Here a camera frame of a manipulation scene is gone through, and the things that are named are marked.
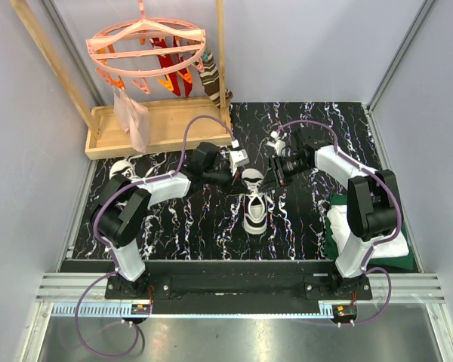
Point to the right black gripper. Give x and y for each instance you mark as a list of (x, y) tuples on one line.
[(275, 176)]

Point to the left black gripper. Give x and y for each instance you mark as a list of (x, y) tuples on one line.
[(234, 186)]

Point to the white shoelace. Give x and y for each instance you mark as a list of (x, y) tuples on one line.
[(271, 202)]

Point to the white sneaker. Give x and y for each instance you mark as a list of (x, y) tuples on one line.
[(255, 204), (127, 170)]

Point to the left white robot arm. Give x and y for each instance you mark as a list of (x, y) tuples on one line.
[(119, 211)]

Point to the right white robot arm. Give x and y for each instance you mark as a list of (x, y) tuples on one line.
[(374, 214)]

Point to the black marble mat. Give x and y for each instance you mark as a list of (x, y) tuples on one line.
[(209, 224)]

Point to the wooden tray rack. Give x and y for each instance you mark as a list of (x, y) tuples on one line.
[(175, 122)]

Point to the brown striped sock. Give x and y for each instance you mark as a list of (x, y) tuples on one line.
[(210, 77)]

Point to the translucent plastic bag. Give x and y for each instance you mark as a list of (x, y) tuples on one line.
[(133, 119)]

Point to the pink round clip hanger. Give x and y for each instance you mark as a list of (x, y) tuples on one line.
[(123, 51)]

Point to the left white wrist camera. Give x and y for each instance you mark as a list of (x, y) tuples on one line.
[(238, 157)]

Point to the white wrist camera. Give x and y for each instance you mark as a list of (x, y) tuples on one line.
[(277, 144), (238, 157)]

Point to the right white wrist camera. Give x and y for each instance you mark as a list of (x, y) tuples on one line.
[(277, 144)]

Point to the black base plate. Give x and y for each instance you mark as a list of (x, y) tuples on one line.
[(235, 294)]

